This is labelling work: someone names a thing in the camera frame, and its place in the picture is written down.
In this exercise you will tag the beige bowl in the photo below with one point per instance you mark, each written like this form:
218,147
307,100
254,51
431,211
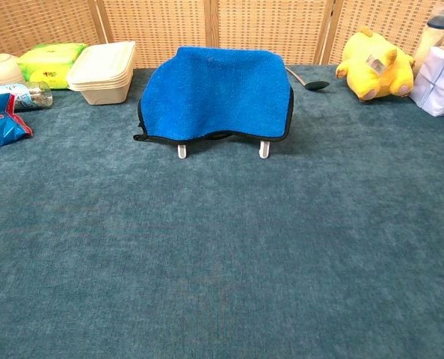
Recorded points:
1,71

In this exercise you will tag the beige lidded lunch box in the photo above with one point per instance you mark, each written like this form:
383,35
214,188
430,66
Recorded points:
102,71

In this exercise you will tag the clear plastic bottle blue label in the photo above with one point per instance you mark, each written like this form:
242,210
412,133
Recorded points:
31,97

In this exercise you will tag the yellow plush toy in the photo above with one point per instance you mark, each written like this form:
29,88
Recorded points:
371,78

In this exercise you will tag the dark metal spoon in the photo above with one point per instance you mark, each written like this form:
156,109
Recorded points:
316,86

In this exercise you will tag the woven wooden folding screen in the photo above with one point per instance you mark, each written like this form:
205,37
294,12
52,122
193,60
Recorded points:
132,22

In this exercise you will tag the blue towel with black trim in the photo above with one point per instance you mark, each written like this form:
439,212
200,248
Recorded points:
214,93

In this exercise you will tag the white blue wet wipes pack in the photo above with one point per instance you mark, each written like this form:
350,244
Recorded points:
438,86

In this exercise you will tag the green tissue pack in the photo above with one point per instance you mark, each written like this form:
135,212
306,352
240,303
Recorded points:
46,60

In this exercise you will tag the baby bottle with blue cap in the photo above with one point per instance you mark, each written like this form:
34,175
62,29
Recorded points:
429,37

